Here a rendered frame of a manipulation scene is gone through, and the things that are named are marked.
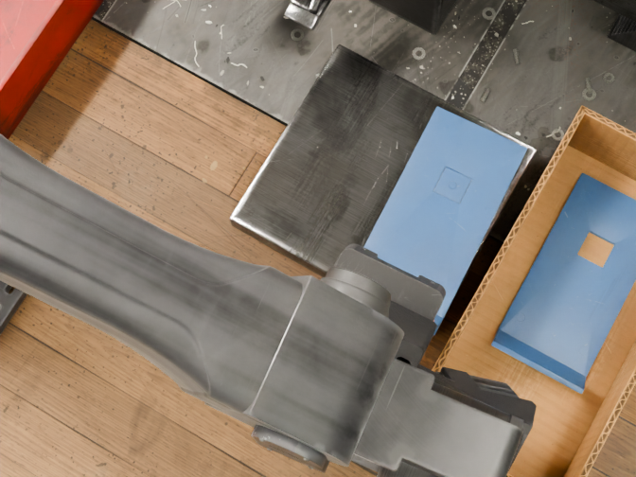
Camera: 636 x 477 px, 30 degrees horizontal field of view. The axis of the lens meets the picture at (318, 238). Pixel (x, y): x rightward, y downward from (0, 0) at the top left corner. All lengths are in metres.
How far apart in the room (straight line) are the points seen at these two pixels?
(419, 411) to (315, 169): 0.33
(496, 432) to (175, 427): 0.34
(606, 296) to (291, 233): 0.23
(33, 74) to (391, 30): 0.28
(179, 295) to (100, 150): 0.43
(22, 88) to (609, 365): 0.48
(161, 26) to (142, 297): 0.49
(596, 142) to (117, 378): 0.39
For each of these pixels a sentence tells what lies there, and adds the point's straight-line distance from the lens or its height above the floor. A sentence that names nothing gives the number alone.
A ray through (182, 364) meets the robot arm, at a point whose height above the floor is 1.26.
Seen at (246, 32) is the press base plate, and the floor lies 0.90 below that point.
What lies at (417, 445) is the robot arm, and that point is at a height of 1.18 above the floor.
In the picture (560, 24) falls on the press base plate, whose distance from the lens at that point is 0.96.
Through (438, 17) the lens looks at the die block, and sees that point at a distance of 0.91.
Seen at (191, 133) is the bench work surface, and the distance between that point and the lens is 0.91.
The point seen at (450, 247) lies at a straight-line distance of 0.82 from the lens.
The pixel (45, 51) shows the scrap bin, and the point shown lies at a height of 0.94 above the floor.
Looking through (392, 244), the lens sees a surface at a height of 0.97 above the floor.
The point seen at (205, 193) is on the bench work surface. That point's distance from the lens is 0.90.
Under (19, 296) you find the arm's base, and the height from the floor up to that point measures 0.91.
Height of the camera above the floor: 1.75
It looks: 75 degrees down
